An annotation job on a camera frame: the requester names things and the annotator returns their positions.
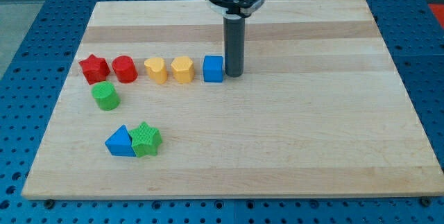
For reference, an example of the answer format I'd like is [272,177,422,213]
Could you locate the blue cube block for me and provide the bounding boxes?
[203,55,223,83]

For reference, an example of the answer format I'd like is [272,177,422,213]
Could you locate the yellow hexagon block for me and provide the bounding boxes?
[171,56,195,84]

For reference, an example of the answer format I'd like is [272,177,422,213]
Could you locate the yellow heart block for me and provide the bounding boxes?
[144,57,168,84]

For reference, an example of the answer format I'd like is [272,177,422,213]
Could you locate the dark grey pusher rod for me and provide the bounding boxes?
[223,18,245,77]

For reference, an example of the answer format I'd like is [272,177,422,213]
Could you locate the wooden board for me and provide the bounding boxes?
[22,0,443,200]

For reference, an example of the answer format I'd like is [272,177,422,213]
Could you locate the green star block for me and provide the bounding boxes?
[128,121,162,157]

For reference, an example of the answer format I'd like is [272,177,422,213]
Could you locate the red cylinder block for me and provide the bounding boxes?
[112,55,138,83]

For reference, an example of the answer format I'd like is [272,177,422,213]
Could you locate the blue triangle block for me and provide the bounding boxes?
[105,125,136,157]

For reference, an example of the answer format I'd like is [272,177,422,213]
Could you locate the green cylinder block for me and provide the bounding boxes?
[91,81,120,111]

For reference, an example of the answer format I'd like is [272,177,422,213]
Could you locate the red star block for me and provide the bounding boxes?
[78,54,110,85]

